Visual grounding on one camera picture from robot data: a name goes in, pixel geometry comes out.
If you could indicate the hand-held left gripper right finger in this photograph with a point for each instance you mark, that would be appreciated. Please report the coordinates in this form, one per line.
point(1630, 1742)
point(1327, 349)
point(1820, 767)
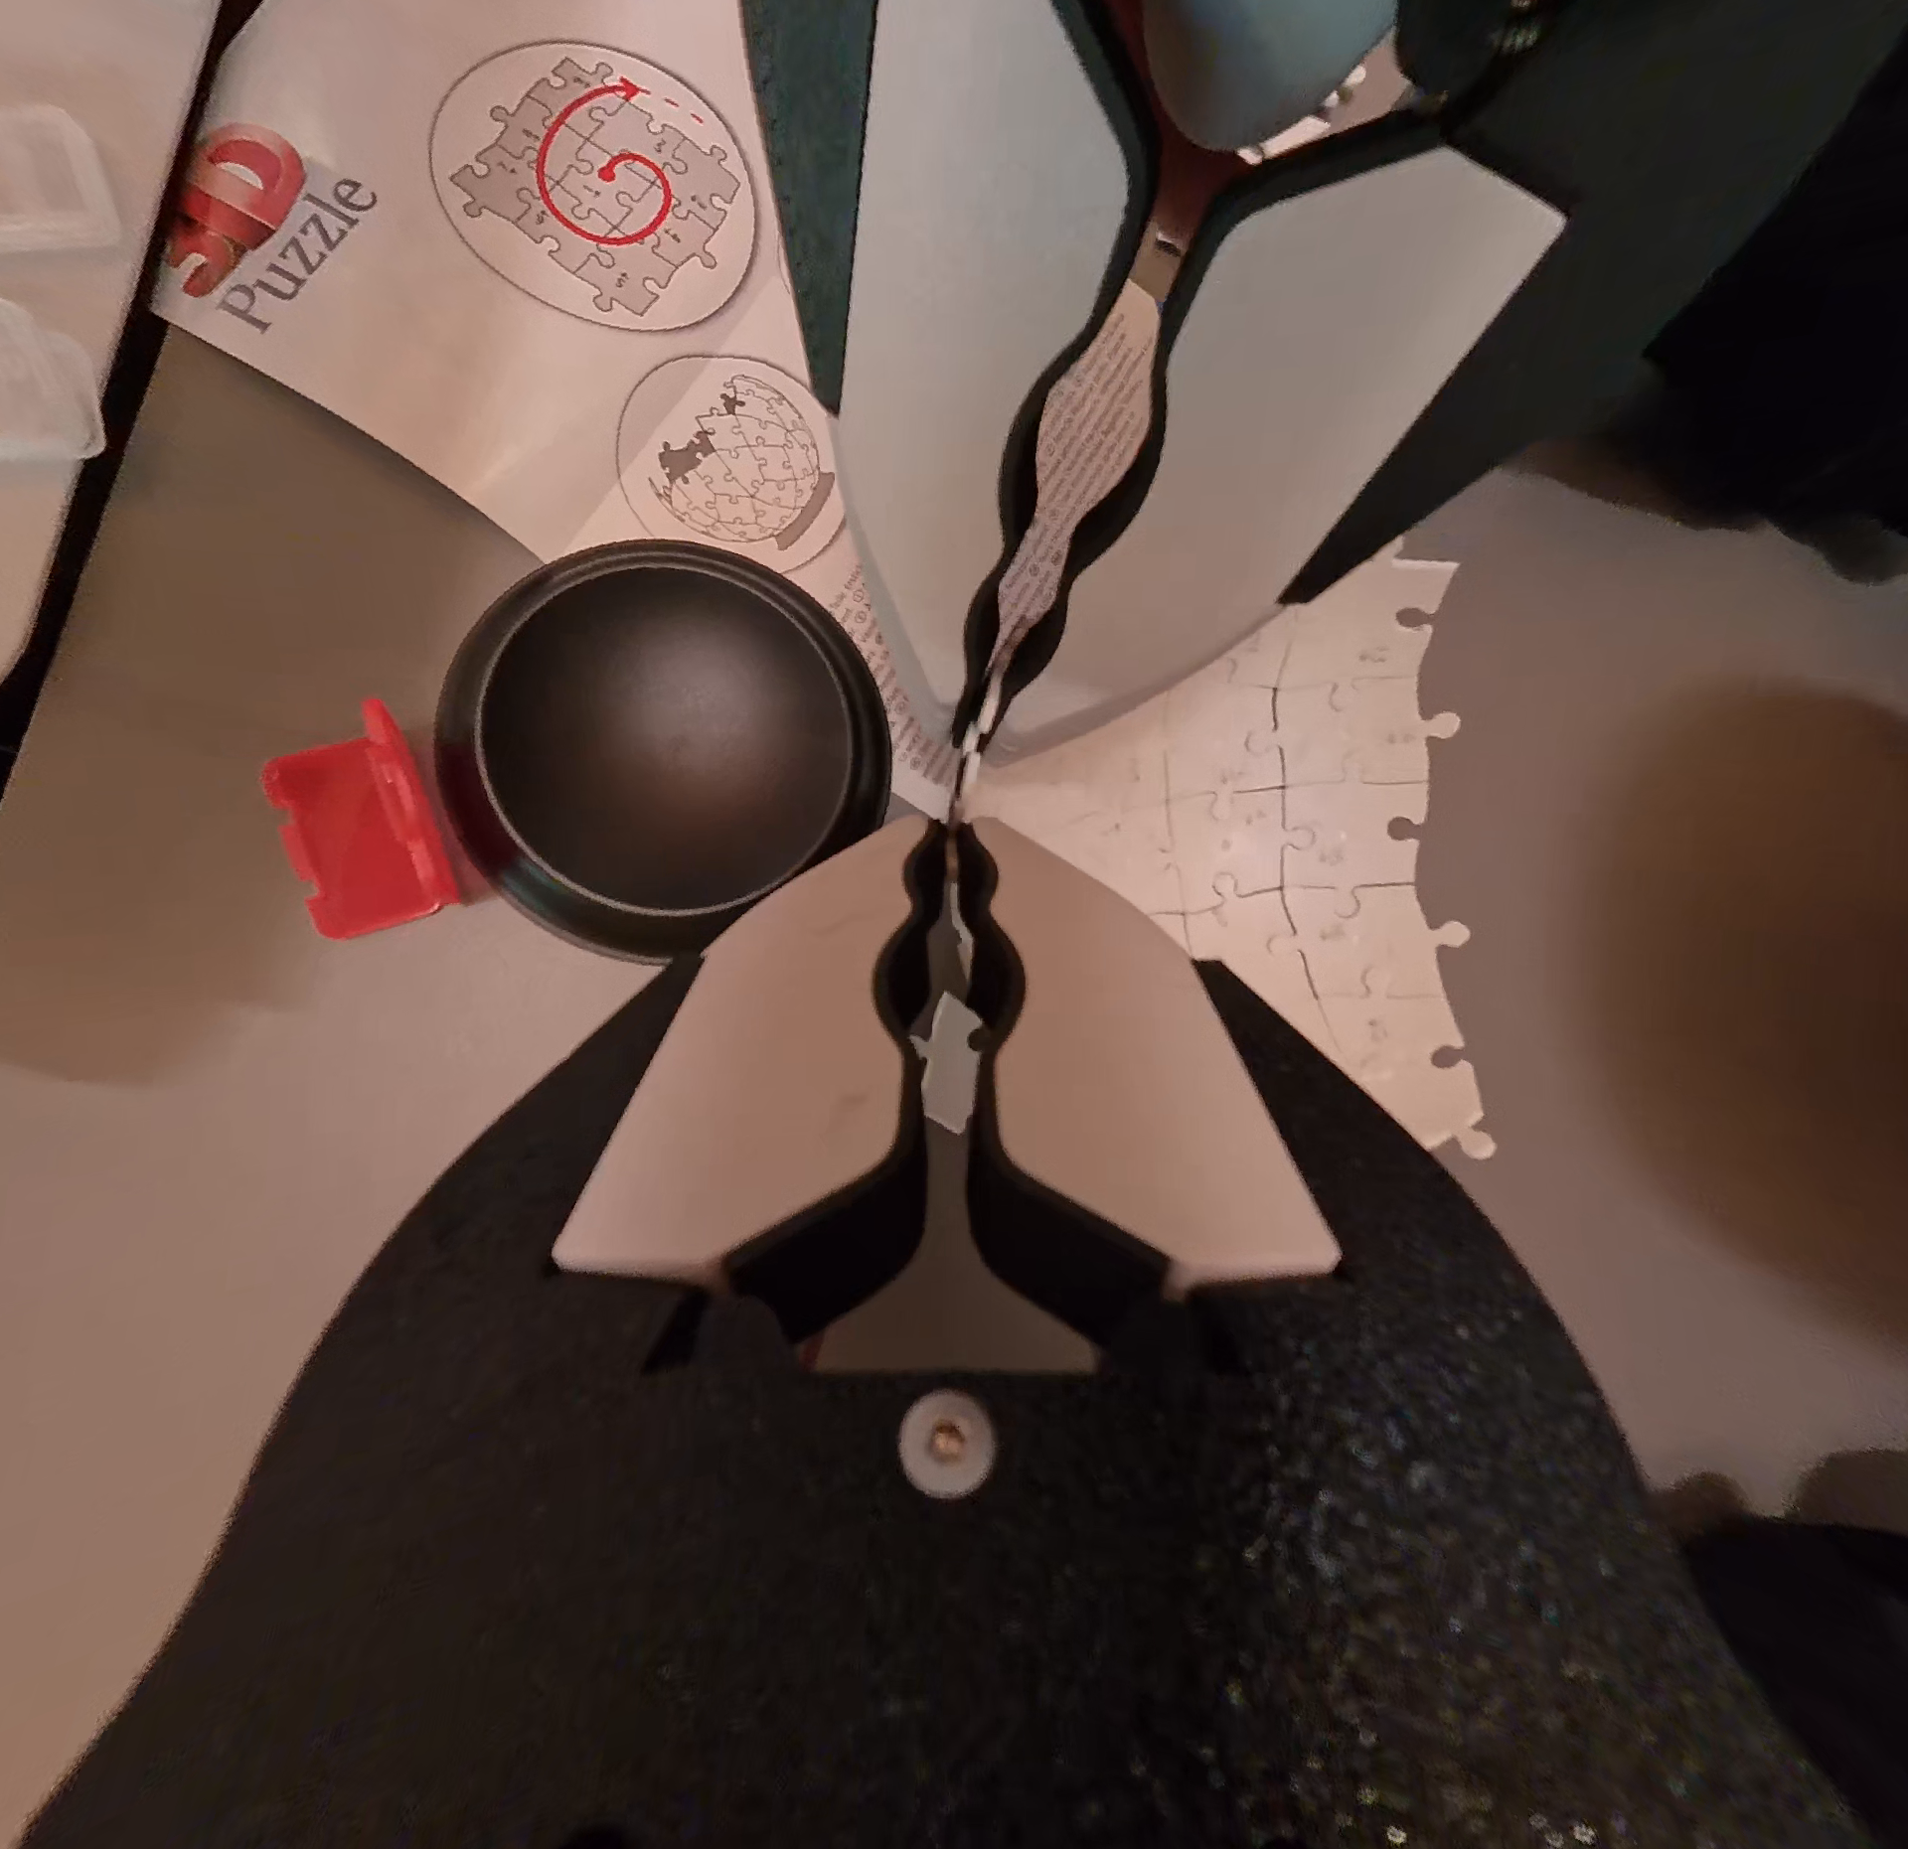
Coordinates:
point(1148, 1121)

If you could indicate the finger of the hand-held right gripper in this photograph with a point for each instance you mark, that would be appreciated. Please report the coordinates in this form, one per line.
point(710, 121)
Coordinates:
point(1312, 390)
point(970, 314)

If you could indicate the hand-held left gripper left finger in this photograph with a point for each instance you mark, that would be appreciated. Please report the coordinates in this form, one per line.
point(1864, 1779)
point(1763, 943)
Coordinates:
point(733, 1121)

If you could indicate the curved assembled white puzzle section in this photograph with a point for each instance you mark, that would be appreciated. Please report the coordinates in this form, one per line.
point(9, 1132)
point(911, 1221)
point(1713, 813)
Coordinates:
point(1296, 837)

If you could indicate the white puzzle piece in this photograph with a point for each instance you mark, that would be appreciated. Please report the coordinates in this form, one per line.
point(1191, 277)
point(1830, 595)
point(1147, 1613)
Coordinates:
point(979, 738)
point(947, 1060)

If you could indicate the black round ball stand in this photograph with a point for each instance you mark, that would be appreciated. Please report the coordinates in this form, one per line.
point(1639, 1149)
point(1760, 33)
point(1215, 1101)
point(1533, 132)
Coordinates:
point(667, 733)

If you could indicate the person's right hand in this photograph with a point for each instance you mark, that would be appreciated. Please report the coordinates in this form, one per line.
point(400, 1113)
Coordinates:
point(1177, 164)

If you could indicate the red plastic clip part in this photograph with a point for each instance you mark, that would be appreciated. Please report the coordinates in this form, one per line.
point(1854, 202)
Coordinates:
point(362, 837)

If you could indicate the printed instruction sheet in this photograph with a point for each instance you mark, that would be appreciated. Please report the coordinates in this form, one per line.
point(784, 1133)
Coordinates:
point(448, 314)

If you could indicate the person's torso in black clothing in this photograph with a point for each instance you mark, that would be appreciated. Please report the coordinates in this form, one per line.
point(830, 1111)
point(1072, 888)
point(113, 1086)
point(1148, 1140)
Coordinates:
point(1830, 1656)

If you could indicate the small clear plastic box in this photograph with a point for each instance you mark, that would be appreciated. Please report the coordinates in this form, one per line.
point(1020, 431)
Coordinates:
point(37, 179)
point(37, 379)

